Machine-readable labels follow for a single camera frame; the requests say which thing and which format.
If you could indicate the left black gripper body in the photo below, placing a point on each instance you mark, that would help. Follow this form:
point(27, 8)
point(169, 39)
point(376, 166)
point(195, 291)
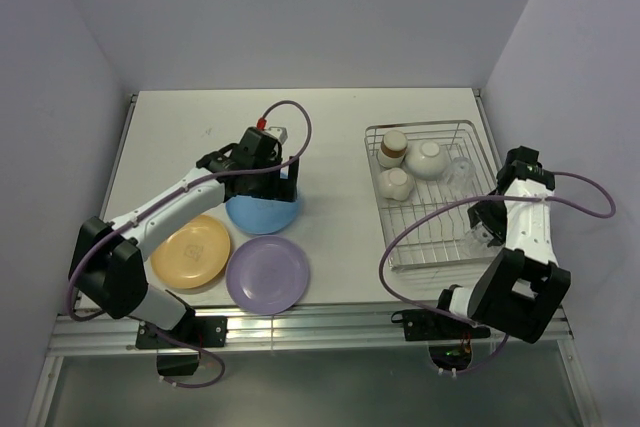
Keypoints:
point(268, 186)

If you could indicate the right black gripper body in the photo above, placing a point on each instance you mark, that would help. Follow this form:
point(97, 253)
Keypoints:
point(493, 214)

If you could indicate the blue plastic plate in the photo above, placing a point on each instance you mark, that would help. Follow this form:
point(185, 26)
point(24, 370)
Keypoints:
point(257, 216)

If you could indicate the large clear glass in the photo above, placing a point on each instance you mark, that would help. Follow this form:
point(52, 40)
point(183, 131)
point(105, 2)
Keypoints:
point(459, 175)

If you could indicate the white ceramic bowl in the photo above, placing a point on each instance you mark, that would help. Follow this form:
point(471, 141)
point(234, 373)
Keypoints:
point(426, 160)

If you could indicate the flower patterned small dish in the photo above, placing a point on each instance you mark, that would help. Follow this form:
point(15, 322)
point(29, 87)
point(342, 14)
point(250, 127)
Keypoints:
point(395, 184)

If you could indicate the brown white ceramic cup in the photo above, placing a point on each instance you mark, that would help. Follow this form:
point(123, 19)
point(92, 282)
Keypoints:
point(392, 149)

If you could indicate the small clear glass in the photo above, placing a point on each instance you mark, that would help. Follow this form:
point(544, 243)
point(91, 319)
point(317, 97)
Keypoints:
point(477, 243)

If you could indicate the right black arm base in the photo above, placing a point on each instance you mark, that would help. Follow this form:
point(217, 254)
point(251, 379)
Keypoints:
point(450, 341)

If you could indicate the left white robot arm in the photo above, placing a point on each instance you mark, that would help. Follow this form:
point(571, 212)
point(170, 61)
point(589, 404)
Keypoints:
point(108, 264)

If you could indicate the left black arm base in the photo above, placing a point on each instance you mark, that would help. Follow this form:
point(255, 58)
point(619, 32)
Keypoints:
point(182, 350)

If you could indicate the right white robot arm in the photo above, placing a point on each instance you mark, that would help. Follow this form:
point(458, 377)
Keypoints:
point(523, 286)

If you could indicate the purple plastic plate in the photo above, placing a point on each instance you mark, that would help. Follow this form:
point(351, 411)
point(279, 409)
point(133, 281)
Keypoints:
point(267, 275)

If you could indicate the orange plastic plate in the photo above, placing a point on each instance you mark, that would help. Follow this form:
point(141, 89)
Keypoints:
point(194, 255)

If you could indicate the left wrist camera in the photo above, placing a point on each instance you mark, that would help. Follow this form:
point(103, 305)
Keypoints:
point(279, 133)

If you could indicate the metal wire dish rack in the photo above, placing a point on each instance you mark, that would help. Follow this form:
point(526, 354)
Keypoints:
point(439, 241)

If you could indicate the aluminium mounting rail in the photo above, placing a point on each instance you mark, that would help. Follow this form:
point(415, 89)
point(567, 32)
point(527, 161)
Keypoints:
point(315, 327)

